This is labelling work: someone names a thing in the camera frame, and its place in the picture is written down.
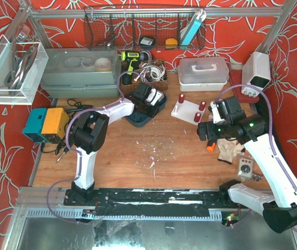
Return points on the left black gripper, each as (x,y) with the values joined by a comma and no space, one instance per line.
(151,107)

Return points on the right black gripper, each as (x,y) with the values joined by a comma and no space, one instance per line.
(202,132)

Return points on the teal plastic tray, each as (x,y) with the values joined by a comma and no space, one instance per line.
(140,118)

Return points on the large red spring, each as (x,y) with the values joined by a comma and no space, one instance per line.
(202,106)
(181,98)

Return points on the small red spring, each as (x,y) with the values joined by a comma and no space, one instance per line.
(197,117)

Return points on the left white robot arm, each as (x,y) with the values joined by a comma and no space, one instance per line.
(88,130)

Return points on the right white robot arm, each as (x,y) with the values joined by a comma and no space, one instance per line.
(279,209)

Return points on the wicker basket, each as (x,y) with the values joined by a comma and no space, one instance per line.
(155,75)

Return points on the orange black screwdriver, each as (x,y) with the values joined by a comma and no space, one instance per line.
(210,146)

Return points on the small beige control box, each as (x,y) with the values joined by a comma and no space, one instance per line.
(245,168)

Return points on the white peg board fixture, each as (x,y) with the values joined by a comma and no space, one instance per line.
(186,111)

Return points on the red book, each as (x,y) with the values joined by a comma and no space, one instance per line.
(235,77)

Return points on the black round tin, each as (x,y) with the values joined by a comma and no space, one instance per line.
(147,42)

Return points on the white power supply unit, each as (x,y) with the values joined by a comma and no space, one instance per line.
(255,74)

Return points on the white plastic storage box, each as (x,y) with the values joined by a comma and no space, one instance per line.
(202,74)

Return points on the yellow tape measure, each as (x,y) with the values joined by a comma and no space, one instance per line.
(171,43)

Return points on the grey plastic toolbox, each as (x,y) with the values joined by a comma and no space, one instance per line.
(81,73)

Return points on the yellow soldering station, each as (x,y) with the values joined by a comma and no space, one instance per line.
(54,125)

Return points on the blue white flat box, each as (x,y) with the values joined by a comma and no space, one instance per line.
(188,33)

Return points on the teal box device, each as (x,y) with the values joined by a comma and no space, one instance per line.
(34,125)

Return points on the clear acrylic box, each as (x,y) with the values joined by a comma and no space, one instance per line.
(21,68)

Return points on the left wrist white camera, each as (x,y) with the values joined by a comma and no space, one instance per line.
(154,96)

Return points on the black cable duct strip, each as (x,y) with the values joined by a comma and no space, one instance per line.
(277,130)

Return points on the yellow green cordless drill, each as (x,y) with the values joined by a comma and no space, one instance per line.
(133,60)

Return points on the black wire basket shelf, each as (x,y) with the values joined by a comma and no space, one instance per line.
(121,27)

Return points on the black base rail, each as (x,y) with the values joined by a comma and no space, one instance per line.
(152,202)

